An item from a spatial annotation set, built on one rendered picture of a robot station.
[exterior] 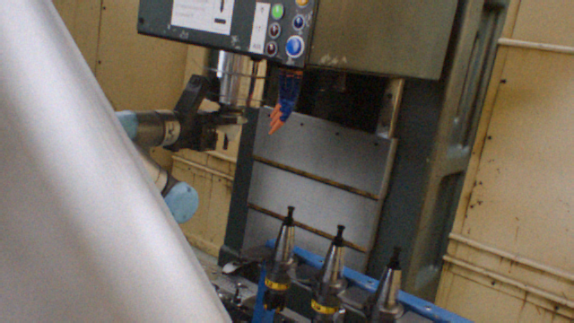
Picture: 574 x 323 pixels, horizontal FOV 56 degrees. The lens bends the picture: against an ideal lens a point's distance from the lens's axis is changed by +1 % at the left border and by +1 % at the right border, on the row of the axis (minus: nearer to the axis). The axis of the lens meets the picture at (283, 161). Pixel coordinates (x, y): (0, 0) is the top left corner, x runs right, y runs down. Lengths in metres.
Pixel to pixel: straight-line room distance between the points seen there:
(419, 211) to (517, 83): 0.53
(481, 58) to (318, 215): 0.71
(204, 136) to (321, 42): 0.38
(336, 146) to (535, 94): 0.63
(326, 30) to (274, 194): 0.91
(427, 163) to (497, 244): 0.47
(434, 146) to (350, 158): 0.24
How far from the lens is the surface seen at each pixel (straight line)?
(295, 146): 1.70
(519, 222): 1.88
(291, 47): 0.94
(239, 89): 1.21
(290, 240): 1.03
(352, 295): 0.99
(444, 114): 1.54
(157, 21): 1.18
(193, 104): 1.17
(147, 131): 1.08
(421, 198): 1.58
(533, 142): 1.84
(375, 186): 1.57
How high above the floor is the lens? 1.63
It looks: 12 degrees down
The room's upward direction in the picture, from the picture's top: 10 degrees clockwise
